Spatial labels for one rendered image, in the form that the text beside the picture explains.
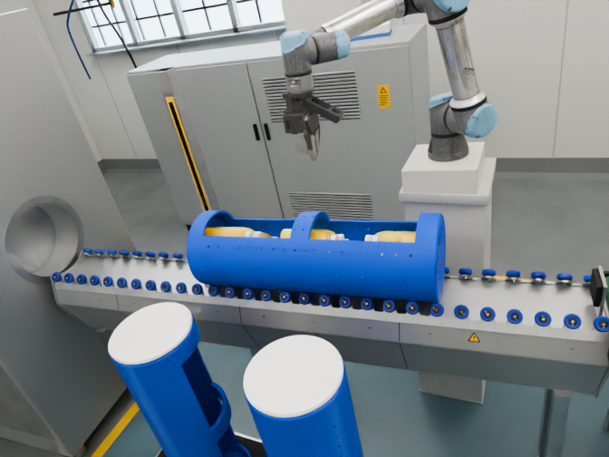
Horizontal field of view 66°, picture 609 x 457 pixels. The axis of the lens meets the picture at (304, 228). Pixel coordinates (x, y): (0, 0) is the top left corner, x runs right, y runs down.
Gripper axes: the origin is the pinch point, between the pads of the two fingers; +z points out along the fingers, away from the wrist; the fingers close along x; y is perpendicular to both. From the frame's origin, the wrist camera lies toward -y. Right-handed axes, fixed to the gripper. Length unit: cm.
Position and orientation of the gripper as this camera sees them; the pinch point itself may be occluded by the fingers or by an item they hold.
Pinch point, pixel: (315, 157)
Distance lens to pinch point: 141.8
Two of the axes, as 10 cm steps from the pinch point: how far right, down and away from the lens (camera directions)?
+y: -9.2, -0.8, 3.9
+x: -3.8, 5.0, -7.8
